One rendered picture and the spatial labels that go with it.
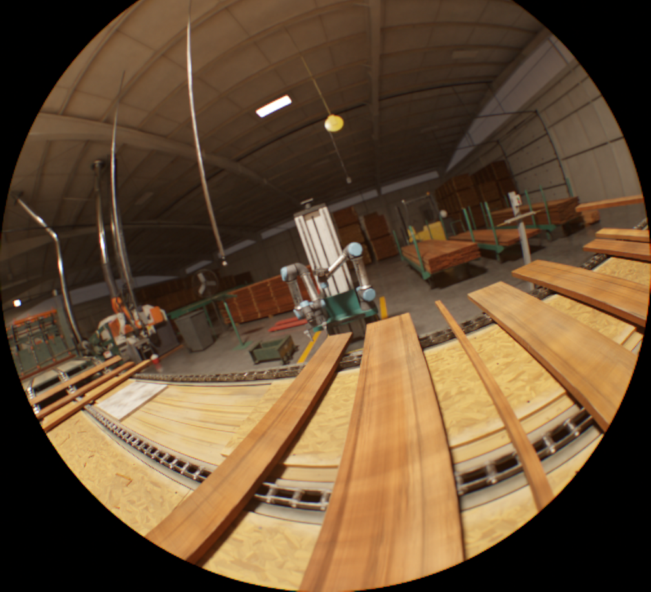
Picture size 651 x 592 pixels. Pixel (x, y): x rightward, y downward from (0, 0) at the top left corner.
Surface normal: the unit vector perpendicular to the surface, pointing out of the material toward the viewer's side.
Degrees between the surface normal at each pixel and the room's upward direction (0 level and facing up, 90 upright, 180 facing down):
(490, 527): 0
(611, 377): 0
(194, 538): 0
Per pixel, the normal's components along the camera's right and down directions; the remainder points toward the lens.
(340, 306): -0.09, 0.10
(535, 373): -0.33, -0.94
